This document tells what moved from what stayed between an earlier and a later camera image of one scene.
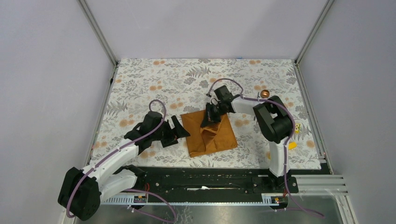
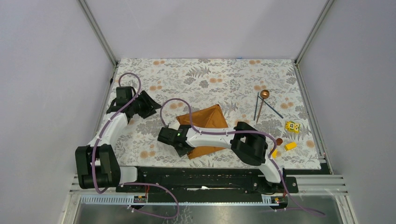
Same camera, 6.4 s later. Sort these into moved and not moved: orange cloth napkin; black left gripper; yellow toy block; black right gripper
Moved: black left gripper; black right gripper
Not moved: yellow toy block; orange cloth napkin
